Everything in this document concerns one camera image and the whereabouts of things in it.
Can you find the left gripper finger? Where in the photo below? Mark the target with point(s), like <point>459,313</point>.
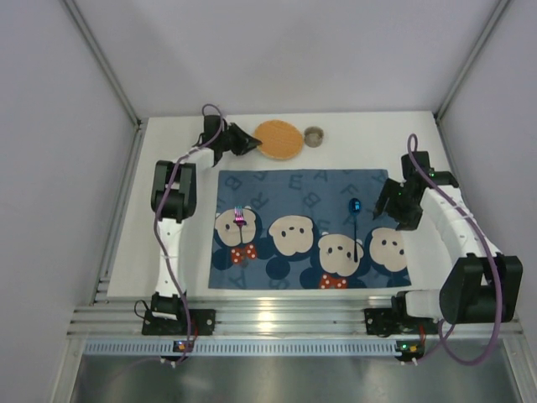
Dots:
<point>243,139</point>
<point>240,151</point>

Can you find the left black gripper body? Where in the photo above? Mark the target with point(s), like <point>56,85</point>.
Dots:
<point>235,138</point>

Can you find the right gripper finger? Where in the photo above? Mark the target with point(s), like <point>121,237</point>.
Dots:
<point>388,190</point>
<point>408,222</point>

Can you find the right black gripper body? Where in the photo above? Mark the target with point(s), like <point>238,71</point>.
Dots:
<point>390,198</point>

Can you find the shiny blue spoon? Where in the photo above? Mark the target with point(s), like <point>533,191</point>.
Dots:
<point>355,207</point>

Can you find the orange woven round plate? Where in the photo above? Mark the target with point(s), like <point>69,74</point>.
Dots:
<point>279,140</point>

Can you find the iridescent purple fork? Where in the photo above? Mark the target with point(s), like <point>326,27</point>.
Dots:
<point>240,222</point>

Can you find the small brown woven cup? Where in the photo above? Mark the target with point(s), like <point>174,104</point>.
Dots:
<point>314,136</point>

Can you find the blue cartoon placemat cloth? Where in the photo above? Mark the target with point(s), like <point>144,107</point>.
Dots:
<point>299,232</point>

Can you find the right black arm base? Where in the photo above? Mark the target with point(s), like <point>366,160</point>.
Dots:
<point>390,321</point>

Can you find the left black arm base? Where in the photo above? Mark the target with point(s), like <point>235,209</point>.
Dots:
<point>178,321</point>

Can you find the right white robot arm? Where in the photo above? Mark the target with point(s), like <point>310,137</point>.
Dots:
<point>483,283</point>

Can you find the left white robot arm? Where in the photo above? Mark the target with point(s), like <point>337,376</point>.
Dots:
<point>174,199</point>

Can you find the slotted grey cable duct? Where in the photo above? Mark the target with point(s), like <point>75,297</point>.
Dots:
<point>253,347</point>

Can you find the left aluminium frame post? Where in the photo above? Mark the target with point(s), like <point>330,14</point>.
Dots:
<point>76,15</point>

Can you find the aluminium frame post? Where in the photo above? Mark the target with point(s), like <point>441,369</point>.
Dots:
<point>76,15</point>
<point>485,34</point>

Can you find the right aluminium frame post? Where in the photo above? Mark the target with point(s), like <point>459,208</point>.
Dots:
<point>485,34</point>

